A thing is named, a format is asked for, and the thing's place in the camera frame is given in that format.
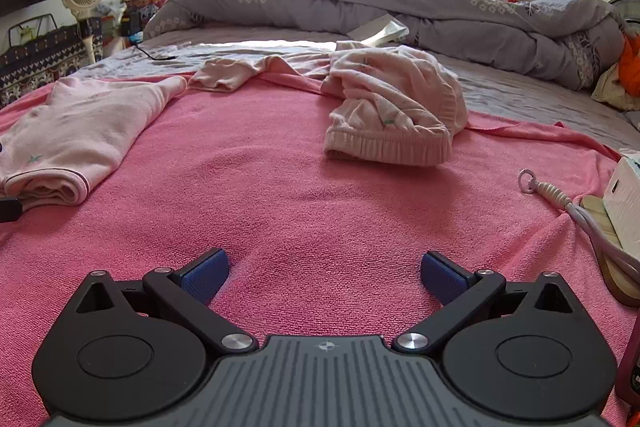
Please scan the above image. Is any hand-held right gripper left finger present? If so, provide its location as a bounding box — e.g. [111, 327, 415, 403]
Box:
[75, 248, 259, 353]

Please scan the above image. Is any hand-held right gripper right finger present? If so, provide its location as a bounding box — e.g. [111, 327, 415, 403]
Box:
[391, 251, 577, 354]

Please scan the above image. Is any pale pink shirt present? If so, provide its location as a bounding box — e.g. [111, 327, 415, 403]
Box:
[0, 76, 188, 210]

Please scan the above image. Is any pink sweater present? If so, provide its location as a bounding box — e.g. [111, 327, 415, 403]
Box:
[190, 41, 469, 166]

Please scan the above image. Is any pink towel blanket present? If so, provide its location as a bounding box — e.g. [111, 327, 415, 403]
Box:
[0, 72, 640, 427]

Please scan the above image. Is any patterned dark shopping bag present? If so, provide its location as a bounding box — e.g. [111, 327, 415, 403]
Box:
[0, 14, 104, 108]

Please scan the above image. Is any white tissue box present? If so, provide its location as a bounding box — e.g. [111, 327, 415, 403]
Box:
[602, 149, 640, 260]

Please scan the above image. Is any grey bed sheet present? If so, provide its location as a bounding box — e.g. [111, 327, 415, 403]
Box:
[83, 25, 640, 152]

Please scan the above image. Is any white paper booklet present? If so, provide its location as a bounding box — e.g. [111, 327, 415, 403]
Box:
[347, 14, 410, 48]

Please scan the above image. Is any grey floral duvet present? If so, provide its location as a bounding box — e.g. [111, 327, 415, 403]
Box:
[143, 0, 626, 90]

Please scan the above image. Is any orange cloth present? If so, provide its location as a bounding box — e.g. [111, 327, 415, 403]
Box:
[619, 35, 640, 98]

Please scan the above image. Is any white coiled cable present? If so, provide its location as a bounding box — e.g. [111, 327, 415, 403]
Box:
[518, 169, 640, 276]

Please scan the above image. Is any black cable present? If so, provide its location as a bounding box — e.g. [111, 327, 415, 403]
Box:
[131, 43, 179, 60]

